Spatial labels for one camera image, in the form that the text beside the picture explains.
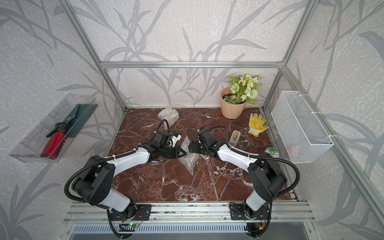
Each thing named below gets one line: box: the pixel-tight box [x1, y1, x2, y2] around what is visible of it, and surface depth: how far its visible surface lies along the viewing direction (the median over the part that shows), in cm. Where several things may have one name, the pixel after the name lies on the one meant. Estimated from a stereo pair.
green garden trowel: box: [64, 103, 98, 139], surface depth 72 cm
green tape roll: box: [265, 147, 279, 158], surface depth 89 cm
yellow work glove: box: [248, 113, 269, 138], surface depth 111 cm
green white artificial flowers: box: [223, 74, 263, 105], surface depth 96 cm
